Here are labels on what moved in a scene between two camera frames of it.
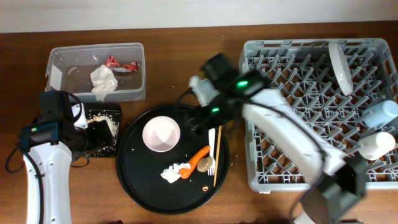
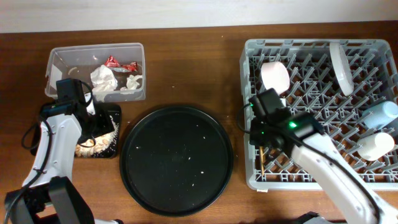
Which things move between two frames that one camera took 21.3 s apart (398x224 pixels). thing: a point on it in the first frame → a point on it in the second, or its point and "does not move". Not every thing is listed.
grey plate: (342, 68) does not move
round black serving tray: (166, 167) does not move
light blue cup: (380, 114) does not move
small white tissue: (171, 174) → (131, 84)
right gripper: (206, 111) → (255, 138)
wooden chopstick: (217, 154) → (262, 160)
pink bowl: (161, 134) → (275, 74)
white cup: (374, 146) does not move
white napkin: (104, 81) does not move
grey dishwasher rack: (303, 73) does not move
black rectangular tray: (112, 113) does not move
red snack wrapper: (110, 62) does not move
